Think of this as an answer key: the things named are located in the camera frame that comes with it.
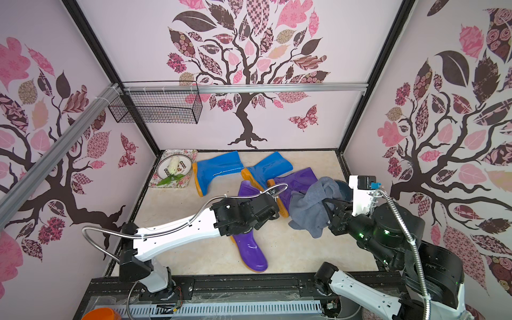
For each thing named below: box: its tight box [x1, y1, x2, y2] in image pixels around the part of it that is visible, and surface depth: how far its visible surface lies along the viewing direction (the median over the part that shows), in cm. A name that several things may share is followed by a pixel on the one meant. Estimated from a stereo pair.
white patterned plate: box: [156, 154, 193, 181], surface depth 112 cm
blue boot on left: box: [192, 150, 244, 197], surface depth 109 cm
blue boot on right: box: [240, 151, 294, 191], surface depth 111 cm
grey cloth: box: [288, 176, 344, 239], surface depth 53 cm
